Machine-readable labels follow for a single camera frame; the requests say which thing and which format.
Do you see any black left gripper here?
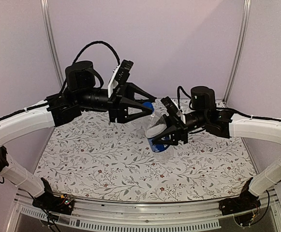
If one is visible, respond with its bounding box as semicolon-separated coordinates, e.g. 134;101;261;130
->
75;81;155;123

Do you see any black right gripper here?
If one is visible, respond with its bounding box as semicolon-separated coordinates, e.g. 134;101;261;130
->
148;110;208;145

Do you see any blue bottle cap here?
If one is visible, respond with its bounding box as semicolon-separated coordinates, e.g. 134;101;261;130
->
143;102;154;111

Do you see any clear bottle with blue label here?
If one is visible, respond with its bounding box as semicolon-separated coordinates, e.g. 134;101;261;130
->
143;110;174;163

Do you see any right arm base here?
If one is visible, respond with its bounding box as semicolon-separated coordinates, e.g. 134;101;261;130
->
219;193;261;216

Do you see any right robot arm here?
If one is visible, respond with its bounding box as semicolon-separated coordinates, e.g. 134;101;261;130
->
152;86;281;211

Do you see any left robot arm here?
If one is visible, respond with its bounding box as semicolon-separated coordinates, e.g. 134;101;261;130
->
0;60;155;210

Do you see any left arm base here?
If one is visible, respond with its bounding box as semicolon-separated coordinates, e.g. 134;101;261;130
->
32;178;74;215

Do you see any small clear bottle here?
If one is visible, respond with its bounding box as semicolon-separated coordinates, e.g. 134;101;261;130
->
135;118;145;139

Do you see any floral tablecloth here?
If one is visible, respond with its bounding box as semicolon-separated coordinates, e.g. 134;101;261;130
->
34;112;256;202

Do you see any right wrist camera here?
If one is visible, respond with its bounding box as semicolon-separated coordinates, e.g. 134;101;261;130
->
161;97;186;124

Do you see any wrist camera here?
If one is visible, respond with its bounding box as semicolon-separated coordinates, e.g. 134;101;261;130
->
107;60;133;98
161;97;186;124

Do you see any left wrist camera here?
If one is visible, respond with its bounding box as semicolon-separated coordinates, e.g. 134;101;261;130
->
107;60;133;98

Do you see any right camera cable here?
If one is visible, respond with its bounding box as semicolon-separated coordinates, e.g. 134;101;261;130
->
176;86;194;109

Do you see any camera cable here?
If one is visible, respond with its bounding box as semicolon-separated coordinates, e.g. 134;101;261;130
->
72;40;121;66
176;86;194;109

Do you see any left camera cable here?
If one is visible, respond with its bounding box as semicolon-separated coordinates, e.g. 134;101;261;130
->
72;40;121;66

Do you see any aluminium front rail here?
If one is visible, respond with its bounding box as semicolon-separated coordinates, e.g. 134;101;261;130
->
7;189;281;232

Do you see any left aluminium corner post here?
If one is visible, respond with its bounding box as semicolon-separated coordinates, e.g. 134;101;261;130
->
40;0;66;93

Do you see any aluminium corner post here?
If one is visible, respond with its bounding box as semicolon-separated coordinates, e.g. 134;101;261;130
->
40;0;66;93
223;0;251;105

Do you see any right aluminium corner post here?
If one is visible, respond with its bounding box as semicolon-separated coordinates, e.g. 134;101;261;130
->
223;0;251;105

